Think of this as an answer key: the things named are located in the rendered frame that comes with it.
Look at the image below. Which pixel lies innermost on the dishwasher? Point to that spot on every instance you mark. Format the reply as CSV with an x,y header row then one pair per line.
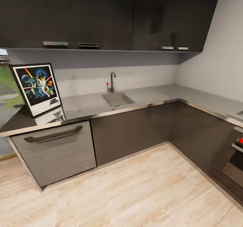
x,y
57,152

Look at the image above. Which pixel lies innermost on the oven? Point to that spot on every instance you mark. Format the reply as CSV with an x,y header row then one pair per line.
x,y
228,165

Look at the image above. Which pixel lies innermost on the cabinet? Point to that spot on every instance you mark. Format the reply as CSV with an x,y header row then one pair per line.
x,y
171,25
66,25

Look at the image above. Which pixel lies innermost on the fixed window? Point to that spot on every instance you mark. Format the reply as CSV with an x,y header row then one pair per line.
x,y
11,102

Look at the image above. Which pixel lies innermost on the drop in sink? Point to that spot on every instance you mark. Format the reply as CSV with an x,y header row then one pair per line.
x,y
120,99

